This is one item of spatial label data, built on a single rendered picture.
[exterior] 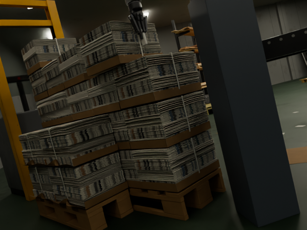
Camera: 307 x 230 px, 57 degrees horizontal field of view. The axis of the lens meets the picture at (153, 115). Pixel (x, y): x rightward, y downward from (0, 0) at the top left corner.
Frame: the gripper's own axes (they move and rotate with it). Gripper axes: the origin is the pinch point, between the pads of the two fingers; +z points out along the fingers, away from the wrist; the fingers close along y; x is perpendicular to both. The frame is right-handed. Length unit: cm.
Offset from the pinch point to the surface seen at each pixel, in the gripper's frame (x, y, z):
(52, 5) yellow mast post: -150, -34, -88
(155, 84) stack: 16.5, 16.8, 27.4
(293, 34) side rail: 55, -62, 19
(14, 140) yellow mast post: -154, 35, 35
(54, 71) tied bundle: -78, 18, -5
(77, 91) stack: -54, 18, 16
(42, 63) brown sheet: -99, 16, -16
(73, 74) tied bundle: -54, 18, 4
